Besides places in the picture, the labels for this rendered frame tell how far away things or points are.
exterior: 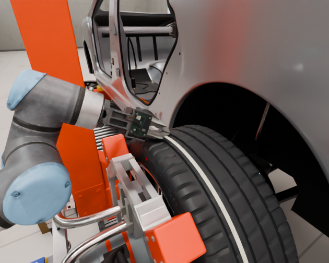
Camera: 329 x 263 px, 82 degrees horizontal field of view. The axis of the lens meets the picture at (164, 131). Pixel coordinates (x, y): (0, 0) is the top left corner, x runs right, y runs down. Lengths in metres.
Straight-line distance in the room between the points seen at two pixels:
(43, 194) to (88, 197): 0.78
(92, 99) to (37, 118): 0.11
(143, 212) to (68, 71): 0.60
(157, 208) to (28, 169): 0.25
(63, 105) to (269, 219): 0.50
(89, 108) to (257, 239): 0.44
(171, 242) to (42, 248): 1.61
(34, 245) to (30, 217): 1.59
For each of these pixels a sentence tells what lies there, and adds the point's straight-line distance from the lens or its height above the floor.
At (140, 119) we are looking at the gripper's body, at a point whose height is 1.26.
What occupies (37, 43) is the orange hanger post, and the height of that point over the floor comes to 1.41.
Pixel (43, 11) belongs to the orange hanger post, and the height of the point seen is 1.50.
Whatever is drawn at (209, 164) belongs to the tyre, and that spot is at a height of 1.17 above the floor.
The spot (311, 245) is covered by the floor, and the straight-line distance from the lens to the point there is 2.03.
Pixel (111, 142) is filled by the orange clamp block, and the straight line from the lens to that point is 0.68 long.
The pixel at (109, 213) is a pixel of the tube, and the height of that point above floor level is 1.01.
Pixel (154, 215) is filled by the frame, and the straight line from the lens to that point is 0.43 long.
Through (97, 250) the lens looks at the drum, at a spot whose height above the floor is 0.92.
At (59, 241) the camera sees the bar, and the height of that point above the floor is 0.98.
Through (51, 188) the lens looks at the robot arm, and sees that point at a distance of 0.35.
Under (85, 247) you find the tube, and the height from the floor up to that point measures 1.01.
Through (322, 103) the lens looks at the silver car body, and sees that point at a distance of 0.49.
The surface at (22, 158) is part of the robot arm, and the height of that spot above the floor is 1.27.
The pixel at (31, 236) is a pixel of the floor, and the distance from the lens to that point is 2.03.
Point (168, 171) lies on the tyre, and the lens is 0.44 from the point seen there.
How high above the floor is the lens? 1.46
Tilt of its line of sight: 28 degrees down
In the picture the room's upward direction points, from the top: straight up
